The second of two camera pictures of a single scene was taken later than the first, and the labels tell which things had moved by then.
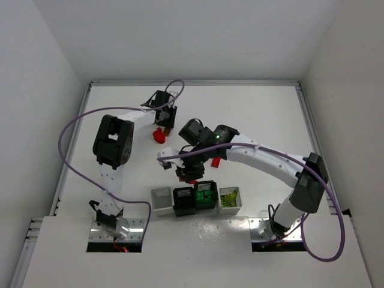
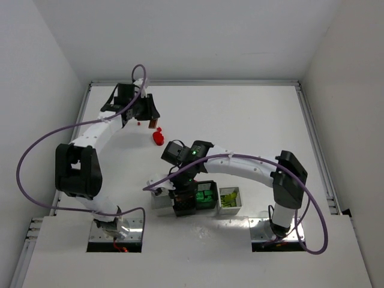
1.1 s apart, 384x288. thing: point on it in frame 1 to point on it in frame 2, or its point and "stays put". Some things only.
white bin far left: (161, 201) stays put
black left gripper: (165, 118) to (149, 108)
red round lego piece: (159, 135) stays put
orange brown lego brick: (167, 129) to (153, 123)
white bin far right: (229, 201) stays put
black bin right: (206, 194) stays put
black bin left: (183, 201) stays put
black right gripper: (189, 173) to (184, 196)
